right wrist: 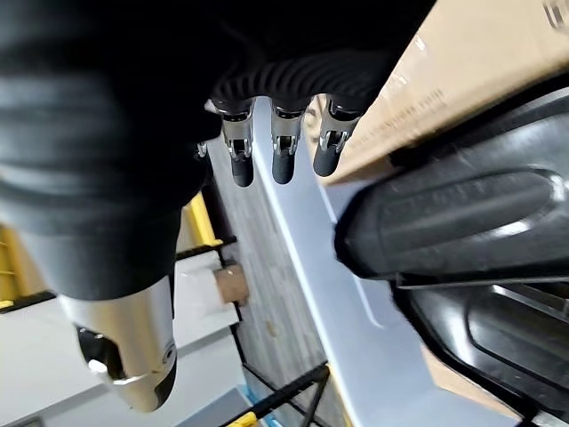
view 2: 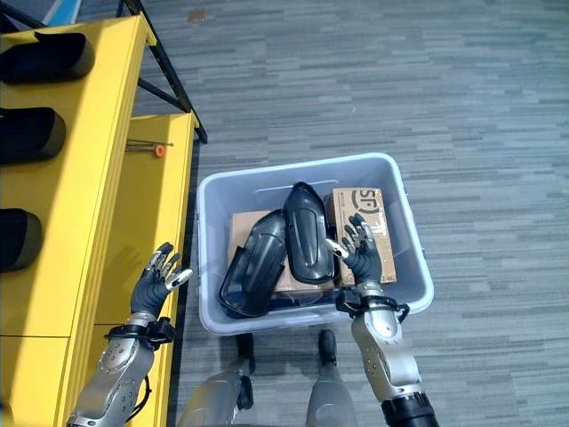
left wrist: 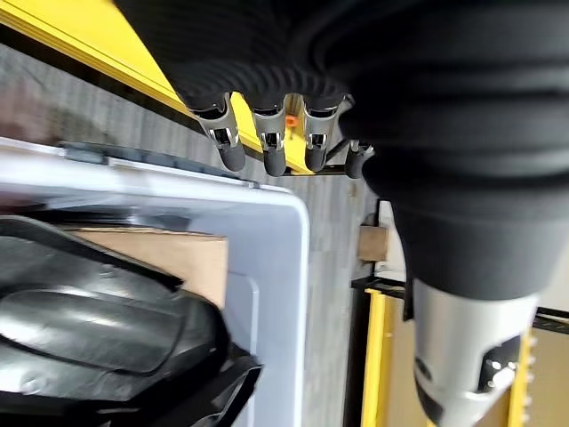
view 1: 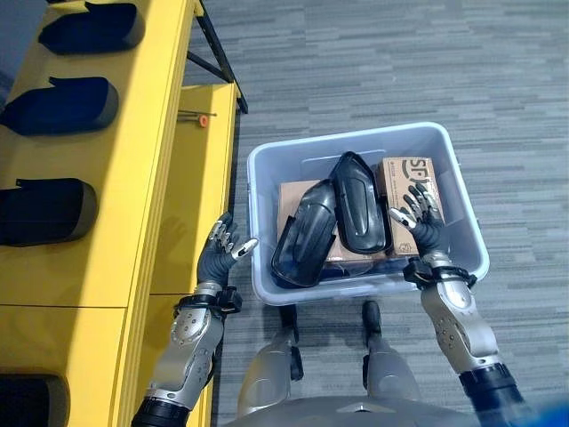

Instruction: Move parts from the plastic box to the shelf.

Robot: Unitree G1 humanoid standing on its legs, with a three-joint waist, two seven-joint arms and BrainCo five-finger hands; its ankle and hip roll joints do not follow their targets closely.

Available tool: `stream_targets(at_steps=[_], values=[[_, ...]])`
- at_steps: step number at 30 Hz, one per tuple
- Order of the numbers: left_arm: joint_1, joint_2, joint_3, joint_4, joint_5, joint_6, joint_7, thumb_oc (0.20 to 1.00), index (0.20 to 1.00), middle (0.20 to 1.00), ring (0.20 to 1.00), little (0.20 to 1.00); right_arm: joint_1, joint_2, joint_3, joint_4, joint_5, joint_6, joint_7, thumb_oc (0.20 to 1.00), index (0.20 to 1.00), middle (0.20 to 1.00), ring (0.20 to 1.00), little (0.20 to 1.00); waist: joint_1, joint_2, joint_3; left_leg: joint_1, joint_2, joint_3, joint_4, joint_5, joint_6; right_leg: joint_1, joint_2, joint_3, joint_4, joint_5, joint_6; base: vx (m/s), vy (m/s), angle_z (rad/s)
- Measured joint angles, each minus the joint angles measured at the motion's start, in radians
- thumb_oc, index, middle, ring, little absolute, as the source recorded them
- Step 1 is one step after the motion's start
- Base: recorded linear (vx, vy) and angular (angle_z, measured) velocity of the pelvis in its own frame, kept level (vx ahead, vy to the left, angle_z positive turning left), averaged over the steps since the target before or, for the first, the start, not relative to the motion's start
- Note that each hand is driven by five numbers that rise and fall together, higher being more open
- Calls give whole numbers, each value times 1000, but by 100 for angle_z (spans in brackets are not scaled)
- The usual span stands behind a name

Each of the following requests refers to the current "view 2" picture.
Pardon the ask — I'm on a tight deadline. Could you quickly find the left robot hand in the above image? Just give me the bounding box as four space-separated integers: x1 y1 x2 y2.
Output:
131 242 194 315

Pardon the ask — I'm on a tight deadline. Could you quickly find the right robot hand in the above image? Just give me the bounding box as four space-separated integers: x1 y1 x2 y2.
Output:
324 213 383 286

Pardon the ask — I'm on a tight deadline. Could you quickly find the printed brown cardboard box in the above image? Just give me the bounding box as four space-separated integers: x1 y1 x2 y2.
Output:
323 186 397 285

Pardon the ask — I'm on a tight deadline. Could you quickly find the grey plastic box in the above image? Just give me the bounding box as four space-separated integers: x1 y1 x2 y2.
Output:
196 152 436 335

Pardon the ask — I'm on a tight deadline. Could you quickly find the plain brown cardboard box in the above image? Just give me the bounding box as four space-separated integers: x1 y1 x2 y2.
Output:
228 210 343 300

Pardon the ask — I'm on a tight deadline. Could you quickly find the yellow metal shelf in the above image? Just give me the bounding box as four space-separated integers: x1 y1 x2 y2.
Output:
0 12 196 427

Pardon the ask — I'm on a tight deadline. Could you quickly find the black sole-shaped part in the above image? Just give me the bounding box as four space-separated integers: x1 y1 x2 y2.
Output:
219 209 288 318
283 181 337 285
0 30 96 85
0 207 44 274
0 107 68 165

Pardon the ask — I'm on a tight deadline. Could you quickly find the silver left robot leg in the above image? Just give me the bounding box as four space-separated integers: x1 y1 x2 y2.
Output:
177 333 257 427

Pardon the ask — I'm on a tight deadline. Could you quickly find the orange-handled tool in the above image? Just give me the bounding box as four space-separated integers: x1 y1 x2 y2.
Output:
124 141 175 157

